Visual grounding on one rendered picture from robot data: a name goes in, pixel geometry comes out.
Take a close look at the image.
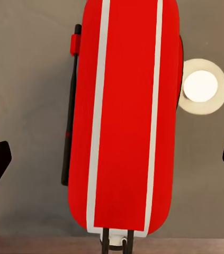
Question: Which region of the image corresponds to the radio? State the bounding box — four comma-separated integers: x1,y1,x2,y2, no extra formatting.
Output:
61,0,184,254

